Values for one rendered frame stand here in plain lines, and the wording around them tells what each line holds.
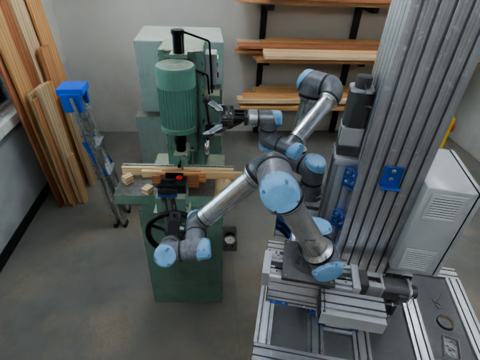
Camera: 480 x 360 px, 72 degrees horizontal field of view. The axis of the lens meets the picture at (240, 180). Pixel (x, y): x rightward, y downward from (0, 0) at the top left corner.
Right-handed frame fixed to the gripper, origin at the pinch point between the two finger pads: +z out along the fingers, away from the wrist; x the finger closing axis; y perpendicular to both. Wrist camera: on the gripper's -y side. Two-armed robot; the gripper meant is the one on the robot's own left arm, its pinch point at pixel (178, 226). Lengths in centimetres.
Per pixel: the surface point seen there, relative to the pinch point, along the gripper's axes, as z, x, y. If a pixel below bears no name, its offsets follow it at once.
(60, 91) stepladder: 71, -84, -68
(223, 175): 33.5, 19.3, -20.2
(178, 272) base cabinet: 51, -8, 41
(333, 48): 188, 123, -134
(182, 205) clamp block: 12.1, 0.0, -7.4
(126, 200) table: 23.0, -29.5, -7.5
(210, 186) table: 28.6, 12.3, -14.5
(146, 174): 33.8, -22.0, -19.8
